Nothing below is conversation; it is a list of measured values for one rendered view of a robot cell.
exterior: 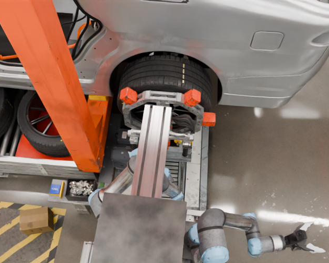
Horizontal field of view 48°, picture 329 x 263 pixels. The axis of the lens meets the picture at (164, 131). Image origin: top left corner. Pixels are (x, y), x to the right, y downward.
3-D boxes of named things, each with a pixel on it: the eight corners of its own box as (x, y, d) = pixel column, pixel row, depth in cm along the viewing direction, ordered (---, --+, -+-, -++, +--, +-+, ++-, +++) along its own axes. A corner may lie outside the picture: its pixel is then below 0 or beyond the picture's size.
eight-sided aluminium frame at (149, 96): (198, 133, 281) (207, 94, 233) (198, 141, 278) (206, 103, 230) (127, 127, 283) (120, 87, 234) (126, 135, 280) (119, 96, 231)
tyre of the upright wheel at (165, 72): (117, 98, 294) (198, 111, 303) (113, 124, 284) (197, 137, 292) (125, 45, 236) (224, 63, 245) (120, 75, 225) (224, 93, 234)
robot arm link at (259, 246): (246, 240, 188) (249, 237, 180) (267, 237, 188) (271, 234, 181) (249, 256, 184) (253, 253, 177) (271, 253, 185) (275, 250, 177)
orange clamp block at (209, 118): (201, 116, 261) (214, 117, 261) (201, 126, 257) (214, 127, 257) (202, 111, 255) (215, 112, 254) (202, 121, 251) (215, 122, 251)
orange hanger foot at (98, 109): (114, 95, 303) (109, 69, 272) (104, 153, 279) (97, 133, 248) (94, 93, 303) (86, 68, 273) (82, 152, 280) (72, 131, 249)
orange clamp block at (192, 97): (191, 97, 240) (201, 92, 233) (191, 108, 237) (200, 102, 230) (183, 93, 237) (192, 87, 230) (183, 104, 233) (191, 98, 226)
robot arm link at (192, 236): (206, 225, 216) (208, 219, 204) (210, 249, 210) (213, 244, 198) (185, 228, 215) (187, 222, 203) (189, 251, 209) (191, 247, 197)
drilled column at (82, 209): (92, 203, 315) (83, 187, 277) (90, 214, 310) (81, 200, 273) (80, 202, 315) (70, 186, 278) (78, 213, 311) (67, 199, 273)
